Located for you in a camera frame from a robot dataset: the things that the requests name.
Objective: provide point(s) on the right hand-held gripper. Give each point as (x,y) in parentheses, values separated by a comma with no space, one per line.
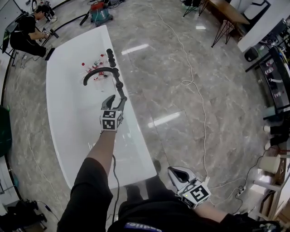
(198,193)

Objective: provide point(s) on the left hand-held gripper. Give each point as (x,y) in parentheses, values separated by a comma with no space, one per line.
(108,123)

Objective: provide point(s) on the person's right forearm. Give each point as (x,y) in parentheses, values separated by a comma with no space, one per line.
(210,211)

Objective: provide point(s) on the person's left forearm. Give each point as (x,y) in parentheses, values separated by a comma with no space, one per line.
(103,147)

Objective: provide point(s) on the white bathtub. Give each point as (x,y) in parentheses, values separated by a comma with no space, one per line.
(74,108)

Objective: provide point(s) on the person's black trousers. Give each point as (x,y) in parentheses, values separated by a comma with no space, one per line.
(147,190)

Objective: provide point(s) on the pile of small red-capped bottles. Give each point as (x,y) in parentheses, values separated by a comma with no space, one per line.
(97,68)

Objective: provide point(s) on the white power strip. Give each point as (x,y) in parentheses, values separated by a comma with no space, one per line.
(241,190)

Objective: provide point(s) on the black vacuum floor head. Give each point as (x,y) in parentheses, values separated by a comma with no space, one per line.
(49,54)

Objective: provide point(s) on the cream plastic jug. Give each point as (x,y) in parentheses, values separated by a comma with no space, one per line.
(269,164)

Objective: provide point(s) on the person's black shirt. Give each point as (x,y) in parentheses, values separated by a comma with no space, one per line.
(90,192)

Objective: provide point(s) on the red and green vacuum cleaner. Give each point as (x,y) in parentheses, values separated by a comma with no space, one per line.
(100,12)

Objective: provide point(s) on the black shelf rack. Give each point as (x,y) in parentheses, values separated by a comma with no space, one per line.
(275,74)

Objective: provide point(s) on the black round bin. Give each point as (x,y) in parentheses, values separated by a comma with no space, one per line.
(251,54)

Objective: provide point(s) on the black floor equipment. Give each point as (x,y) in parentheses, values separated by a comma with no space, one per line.
(25,215)

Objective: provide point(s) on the wooden table with black legs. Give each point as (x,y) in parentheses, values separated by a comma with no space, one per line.
(228,12)

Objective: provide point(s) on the white panel with black frame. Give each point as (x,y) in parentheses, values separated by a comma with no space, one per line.
(253,9)

